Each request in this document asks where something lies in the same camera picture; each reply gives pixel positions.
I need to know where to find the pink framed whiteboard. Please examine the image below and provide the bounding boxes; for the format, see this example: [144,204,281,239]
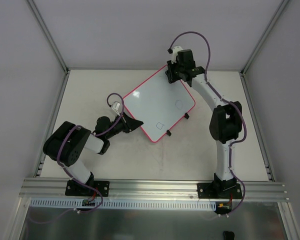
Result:
[123,65,196,143]

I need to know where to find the black whiteboard eraser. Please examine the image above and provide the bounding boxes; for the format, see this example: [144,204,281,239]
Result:
[165,70,174,84]

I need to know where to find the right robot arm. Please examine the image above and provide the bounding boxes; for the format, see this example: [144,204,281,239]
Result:
[165,46,243,198]

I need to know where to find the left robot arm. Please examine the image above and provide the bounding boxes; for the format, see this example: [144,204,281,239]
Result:
[43,113,144,197]

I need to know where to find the black object at bottom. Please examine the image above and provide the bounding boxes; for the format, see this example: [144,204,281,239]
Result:
[223,231,235,240]

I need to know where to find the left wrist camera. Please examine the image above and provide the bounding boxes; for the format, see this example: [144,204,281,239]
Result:
[111,101,122,116]

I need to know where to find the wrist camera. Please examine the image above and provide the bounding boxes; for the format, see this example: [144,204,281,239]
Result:
[111,101,122,116]
[167,45,183,64]

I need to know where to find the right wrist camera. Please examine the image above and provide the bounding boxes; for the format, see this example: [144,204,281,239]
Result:
[167,45,183,64]

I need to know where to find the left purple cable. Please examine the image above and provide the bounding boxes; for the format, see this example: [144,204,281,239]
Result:
[57,92,127,215]

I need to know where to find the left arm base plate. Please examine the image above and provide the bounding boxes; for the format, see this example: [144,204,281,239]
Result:
[64,180,110,197]

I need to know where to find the white slotted cable duct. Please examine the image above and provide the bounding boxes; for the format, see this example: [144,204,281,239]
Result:
[29,198,217,211]

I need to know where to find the left aluminium frame post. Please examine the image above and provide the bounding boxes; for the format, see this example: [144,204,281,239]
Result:
[25,0,69,74]

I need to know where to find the aluminium frame post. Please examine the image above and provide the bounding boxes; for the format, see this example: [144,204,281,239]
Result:
[25,0,69,74]
[240,0,291,76]

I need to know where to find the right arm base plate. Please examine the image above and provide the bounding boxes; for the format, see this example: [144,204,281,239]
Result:
[196,182,243,200]

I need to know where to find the right aluminium frame post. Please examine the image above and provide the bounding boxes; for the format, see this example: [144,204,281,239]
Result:
[240,0,291,76]

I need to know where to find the aluminium front rail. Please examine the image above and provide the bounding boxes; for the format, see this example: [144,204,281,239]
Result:
[18,177,290,202]

